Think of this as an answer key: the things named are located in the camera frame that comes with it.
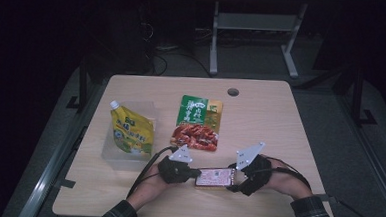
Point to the person's left hand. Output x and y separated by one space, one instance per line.
146 189

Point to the aluminium rail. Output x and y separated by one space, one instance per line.
372 154
43 184

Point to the person's right hand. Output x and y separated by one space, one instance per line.
287 183

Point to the black metal stand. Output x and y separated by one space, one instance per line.
358 97
83 82

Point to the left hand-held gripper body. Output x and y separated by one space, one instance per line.
174 171

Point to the white metal stand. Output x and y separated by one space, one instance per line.
214 39

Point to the clear plastic container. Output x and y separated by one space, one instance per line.
125 160

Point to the yellow spouted pouch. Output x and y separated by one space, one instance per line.
133 132

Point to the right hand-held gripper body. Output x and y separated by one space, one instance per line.
256 173

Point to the small pink box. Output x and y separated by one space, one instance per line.
214 177

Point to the grey table bracket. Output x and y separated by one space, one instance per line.
67 183
328 198

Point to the green and red food packet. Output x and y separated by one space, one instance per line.
196 125

